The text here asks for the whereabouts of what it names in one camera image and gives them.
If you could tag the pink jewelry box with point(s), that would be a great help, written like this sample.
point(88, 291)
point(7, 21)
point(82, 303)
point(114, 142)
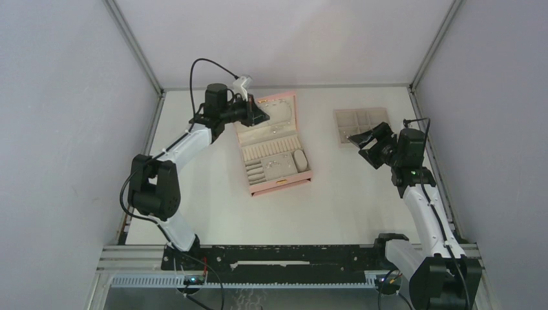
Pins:
point(267, 149)

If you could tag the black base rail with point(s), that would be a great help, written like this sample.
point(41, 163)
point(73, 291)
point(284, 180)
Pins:
point(224, 257)

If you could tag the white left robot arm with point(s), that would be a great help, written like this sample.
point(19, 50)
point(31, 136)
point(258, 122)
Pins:
point(153, 188)

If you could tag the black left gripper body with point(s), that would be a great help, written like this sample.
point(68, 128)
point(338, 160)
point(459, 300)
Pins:
point(236, 112)

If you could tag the beige oval watch pillow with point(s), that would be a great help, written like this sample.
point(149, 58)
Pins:
point(301, 162)

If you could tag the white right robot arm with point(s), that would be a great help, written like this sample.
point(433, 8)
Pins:
point(440, 275)

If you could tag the beige divided tray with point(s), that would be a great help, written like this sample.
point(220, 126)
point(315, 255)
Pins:
point(356, 121)

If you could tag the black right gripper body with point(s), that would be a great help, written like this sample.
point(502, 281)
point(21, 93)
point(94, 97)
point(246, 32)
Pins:
point(384, 151)

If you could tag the white slotted cable duct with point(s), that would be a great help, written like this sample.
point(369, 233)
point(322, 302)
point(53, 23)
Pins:
point(172, 281)

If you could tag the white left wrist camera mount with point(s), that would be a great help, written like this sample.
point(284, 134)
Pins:
point(241, 85)

